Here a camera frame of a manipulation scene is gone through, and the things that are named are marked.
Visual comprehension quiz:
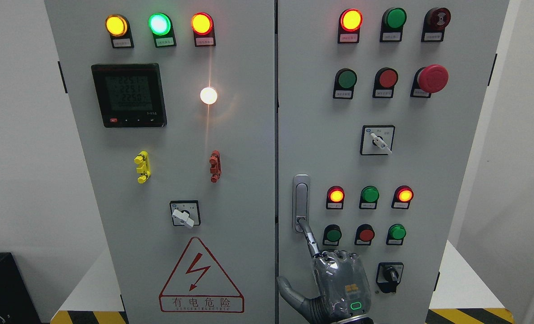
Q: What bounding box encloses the red push button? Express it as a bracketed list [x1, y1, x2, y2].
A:
[372, 67, 398, 98]
[354, 224, 376, 246]

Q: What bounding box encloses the green indicator lower middle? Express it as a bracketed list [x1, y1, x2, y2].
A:
[359, 186, 380, 210]

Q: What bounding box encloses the red push button lower middle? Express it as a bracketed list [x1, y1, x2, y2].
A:
[354, 224, 376, 246]

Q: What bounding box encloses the white platform with hazard stripes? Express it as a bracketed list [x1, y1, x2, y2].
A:
[51, 243, 515, 324]

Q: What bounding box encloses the orange red indicator light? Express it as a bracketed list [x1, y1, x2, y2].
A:
[337, 8, 363, 44]
[191, 12, 216, 47]

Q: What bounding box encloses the yellow terminal clip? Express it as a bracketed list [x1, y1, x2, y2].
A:
[134, 150, 151, 184]

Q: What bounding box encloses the red push button upper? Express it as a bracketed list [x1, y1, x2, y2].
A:
[372, 67, 398, 98]

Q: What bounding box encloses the lit red indicator lower right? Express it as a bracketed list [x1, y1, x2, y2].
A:
[391, 186, 414, 210]

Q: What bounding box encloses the green push button upper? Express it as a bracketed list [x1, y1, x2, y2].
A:
[333, 68, 357, 100]

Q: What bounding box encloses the green push button lower right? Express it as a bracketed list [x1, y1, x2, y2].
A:
[386, 224, 407, 246]

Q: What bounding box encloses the white lit indicator lamp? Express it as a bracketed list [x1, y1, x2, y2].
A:
[199, 86, 218, 105]

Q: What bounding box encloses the orange red indicator light left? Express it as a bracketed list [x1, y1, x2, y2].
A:
[191, 12, 216, 47]

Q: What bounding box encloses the grey cabinet door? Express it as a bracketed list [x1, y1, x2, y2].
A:
[277, 0, 509, 324]
[45, 0, 277, 324]

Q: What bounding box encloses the green indicator light top right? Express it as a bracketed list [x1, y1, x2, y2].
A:
[380, 7, 407, 42]

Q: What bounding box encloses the red electric danger warning sign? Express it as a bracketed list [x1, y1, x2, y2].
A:
[158, 237, 244, 312]

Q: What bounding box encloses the yellow indicator light top left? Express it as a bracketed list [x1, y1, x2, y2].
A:
[105, 14, 135, 49]

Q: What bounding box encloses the bottom black knob selector switch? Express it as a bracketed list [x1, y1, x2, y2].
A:
[376, 262, 404, 293]

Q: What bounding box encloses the green lit indicator light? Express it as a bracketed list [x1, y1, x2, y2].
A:
[148, 13, 176, 48]

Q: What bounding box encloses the silver door lock handle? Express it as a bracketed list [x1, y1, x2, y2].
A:
[292, 174, 311, 233]

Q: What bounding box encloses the left door rotary switch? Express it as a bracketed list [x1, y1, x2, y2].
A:
[169, 200, 200, 229]

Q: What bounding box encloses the black box bottom left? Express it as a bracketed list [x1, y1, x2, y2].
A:
[0, 252, 41, 324]

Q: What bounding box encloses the dark red buzzer alarm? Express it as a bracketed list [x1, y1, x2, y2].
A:
[421, 7, 452, 42]

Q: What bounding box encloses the red emergency stop mushroom button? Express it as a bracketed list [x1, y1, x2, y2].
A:
[410, 64, 449, 98]

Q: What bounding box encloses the grey left cabinet door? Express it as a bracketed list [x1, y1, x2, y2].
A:
[45, 0, 277, 324]

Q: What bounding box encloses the black digital power meter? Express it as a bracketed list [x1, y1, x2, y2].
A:
[91, 63, 167, 128]

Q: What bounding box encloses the orange red indicator light right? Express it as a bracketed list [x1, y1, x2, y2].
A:
[337, 8, 363, 44]

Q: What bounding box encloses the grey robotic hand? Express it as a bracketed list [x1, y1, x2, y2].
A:
[277, 218, 373, 324]

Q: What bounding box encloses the red terminal clip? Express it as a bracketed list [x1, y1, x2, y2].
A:
[209, 150, 222, 183]

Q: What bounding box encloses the lit red indicator lower left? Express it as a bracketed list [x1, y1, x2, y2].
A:
[326, 186, 345, 210]

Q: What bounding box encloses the upper right rotary switch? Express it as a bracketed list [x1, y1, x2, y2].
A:
[360, 125, 395, 156]

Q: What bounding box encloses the grey right cabinet door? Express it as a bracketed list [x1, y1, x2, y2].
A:
[277, 0, 509, 324]

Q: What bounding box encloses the lit red indicator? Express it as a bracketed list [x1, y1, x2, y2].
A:
[326, 186, 345, 210]
[391, 186, 414, 210]

